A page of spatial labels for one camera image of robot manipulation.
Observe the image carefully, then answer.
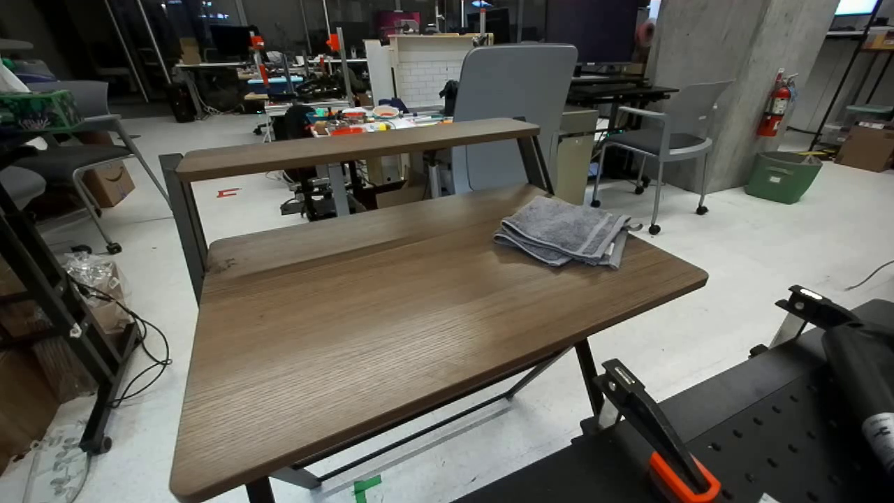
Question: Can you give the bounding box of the grey towel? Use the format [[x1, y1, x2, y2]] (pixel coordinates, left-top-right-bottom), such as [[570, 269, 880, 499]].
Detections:
[[493, 196, 644, 270]]

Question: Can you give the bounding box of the cluttered white table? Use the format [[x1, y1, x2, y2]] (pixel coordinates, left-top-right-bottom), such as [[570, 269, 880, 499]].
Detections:
[[264, 103, 455, 217]]

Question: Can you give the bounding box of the beige cabinet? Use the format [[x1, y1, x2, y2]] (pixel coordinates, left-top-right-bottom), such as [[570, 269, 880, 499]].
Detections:
[[555, 108, 601, 206]]

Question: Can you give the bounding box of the grey partition panel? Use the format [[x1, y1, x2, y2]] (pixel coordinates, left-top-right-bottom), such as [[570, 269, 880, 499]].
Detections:
[[450, 43, 580, 194]]

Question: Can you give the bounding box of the white tiled toy kitchen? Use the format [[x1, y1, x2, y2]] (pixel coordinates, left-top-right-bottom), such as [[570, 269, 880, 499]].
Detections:
[[387, 32, 494, 110]]

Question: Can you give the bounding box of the black desk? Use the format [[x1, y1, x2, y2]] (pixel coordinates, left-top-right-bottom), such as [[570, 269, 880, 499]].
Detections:
[[567, 73, 680, 110]]

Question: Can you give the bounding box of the grey chair on castors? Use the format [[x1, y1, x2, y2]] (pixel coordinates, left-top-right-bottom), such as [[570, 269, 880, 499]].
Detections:
[[590, 80, 735, 236]]

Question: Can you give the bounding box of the black clamp with orange grip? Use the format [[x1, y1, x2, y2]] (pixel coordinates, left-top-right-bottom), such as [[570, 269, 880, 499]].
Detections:
[[599, 358, 724, 503]]

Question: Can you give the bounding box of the large dark screen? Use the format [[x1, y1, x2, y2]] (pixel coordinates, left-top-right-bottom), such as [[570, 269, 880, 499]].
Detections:
[[544, 0, 641, 65]]

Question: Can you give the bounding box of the green plastic bin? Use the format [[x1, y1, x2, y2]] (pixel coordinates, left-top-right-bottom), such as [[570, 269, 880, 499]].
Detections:
[[744, 151, 824, 205]]

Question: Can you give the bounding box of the cardboard box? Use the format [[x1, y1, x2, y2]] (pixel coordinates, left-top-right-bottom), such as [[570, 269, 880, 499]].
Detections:
[[82, 161, 137, 209], [835, 124, 894, 173]]

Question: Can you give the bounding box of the clear plastic bag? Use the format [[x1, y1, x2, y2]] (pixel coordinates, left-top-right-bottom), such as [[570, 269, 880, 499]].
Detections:
[[61, 251, 133, 337]]

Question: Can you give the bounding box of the red fire extinguisher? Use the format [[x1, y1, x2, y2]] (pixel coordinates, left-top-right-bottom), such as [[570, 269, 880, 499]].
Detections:
[[756, 68, 800, 138]]

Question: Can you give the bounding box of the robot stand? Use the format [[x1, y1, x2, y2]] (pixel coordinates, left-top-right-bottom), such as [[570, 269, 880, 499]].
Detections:
[[453, 299, 894, 503]]

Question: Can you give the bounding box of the grey office chair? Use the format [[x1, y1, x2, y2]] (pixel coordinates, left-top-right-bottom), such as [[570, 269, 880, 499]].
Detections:
[[0, 80, 173, 256]]

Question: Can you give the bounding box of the black metal rack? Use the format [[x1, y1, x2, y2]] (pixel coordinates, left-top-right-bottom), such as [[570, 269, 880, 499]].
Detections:
[[0, 133, 141, 455]]

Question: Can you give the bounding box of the green patterned box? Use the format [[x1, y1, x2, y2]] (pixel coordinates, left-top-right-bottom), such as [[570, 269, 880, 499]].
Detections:
[[0, 89, 85, 134]]

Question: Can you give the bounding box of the black cable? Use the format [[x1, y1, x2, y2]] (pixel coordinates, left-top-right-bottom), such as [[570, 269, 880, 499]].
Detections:
[[68, 278, 173, 410]]

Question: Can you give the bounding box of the grey cable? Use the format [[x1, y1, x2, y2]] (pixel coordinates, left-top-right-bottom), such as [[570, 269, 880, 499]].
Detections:
[[843, 259, 894, 293]]

